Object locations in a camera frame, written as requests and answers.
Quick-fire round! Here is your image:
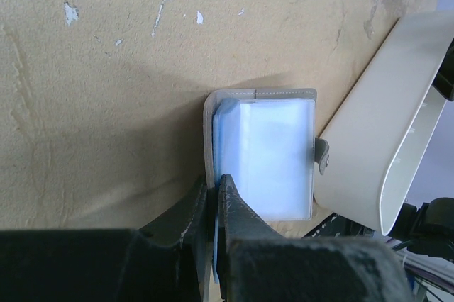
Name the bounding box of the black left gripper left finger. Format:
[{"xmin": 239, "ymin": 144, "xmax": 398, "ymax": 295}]
[{"xmin": 1, "ymin": 178, "xmax": 207, "ymax": 301}]

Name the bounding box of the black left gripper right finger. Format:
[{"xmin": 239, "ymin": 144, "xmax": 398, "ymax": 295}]
[{"xmin": 217, "ymin": 175, "xmax": 414, "ymax": 301}]

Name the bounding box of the grey card holder wallet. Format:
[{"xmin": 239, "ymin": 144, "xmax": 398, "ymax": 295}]
[{"xmin": 203, "ymin": 87, "xmax": 331, "ymax": 285}]

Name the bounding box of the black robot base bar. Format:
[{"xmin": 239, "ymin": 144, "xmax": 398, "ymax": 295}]
[{"xmin": 303, "ymin": 213, "xmax": 389, "ymax": 241}]

